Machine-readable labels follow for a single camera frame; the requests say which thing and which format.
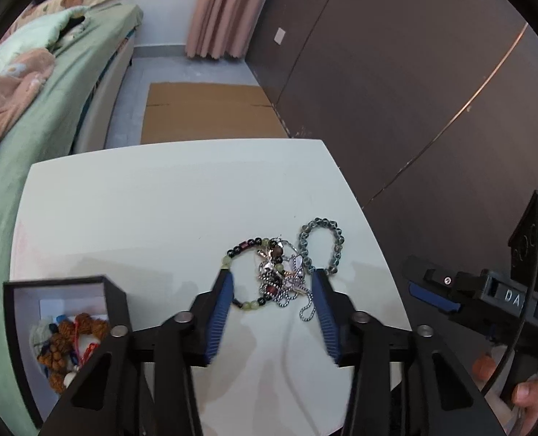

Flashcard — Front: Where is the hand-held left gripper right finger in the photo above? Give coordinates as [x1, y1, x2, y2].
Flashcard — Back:
[311, 269, 501, 436]

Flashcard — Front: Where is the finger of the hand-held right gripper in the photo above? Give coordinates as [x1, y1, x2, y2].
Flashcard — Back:
[408, 280, 462, 314]
[402, 255, 462, 291]

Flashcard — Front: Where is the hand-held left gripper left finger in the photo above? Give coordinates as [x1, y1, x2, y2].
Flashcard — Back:
[40, 269, 236, 436]

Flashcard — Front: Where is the silver chain necklace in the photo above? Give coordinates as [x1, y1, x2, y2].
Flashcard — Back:
[255, 238, 319, 322]

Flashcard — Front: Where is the black and green bead bracelet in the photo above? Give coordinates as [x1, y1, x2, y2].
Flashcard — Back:
[221, 236, 292, 312]

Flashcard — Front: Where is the grey bead bracelet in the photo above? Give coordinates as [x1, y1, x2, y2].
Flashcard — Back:
[297, 218, 346, 275]

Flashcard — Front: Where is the black jewelry box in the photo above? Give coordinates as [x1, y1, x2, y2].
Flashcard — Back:
[2, 275, 136, 430]

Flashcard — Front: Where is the brown bead bracelet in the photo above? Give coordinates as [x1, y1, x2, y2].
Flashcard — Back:
[37, 312, 111, 393]

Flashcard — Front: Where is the person's right hand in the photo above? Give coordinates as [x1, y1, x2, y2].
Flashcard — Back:
[511, 379, 538, 435]

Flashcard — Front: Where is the orange round object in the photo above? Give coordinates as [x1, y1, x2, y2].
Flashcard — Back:
[472, 355, 497, 380]

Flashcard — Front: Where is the dark brown wardrobe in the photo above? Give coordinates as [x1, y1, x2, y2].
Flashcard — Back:
[244, 0, 538, 282]

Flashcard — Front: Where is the flat cardboard sheet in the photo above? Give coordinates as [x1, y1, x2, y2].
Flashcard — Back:
[140, 82, 291, 146]

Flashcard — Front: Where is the white bed base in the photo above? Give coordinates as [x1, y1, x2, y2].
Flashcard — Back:
[72, 32, 136, 153]

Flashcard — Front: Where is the green bed sheet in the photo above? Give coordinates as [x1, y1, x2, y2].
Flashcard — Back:
[0, 4, 143, 428]

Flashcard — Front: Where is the pink printed blanket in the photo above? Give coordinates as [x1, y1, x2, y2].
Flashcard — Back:
[0, 48, 56, 161]

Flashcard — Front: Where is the pink curtain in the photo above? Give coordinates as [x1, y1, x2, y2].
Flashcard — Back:
[186, 0, 282, 61]

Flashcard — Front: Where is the light green quilt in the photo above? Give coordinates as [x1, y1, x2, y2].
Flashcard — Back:
[0, 7, 90, 83]

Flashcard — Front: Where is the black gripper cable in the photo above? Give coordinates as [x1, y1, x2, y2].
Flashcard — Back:
[478, 191, 538, 396]

